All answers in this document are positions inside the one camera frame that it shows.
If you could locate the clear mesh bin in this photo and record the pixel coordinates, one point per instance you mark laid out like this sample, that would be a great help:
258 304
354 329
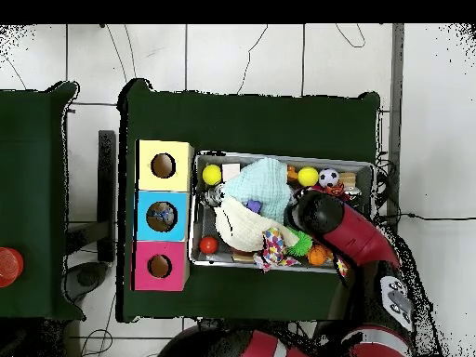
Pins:
201 223

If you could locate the red plastic cup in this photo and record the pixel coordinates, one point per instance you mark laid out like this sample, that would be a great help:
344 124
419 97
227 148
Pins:
10 266

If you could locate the red ball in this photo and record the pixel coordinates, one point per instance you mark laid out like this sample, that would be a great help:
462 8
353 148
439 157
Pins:
209 245

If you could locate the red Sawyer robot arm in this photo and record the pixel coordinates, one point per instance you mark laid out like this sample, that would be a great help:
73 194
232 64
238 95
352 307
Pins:
349 230

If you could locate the green spiky rubber ball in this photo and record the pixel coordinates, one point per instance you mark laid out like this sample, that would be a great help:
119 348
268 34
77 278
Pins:
301 243

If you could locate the black chair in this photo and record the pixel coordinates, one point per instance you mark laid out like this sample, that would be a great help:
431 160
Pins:
107 193

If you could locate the orange toy basketball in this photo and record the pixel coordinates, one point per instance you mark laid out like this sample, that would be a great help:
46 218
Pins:
318 255

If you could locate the mint green muslin cloth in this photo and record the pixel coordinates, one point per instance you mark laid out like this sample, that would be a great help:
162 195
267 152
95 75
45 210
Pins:
264 186

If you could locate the small wooden cube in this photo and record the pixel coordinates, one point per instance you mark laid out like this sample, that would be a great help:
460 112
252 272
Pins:
231 172

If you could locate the pale yellow muslin cloth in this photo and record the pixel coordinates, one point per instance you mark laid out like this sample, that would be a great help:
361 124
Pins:
242 223

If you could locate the plain yellow ball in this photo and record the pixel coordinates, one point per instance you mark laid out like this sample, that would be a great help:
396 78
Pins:
308 176

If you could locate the black and white soccer ball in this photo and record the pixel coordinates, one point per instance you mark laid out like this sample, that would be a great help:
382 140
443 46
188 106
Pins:
329 177

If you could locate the wooden box with three holes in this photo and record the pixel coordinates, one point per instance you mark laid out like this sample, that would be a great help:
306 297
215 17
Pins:
178 186

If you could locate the green cloth side table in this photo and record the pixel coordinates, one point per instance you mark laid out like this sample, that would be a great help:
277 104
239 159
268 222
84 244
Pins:
37 163

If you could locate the colourful polka-dot cloth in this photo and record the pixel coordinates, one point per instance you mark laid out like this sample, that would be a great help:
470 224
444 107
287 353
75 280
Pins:
274 245

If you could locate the yellow smiley ball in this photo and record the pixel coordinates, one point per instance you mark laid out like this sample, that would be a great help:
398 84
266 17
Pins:
212 175

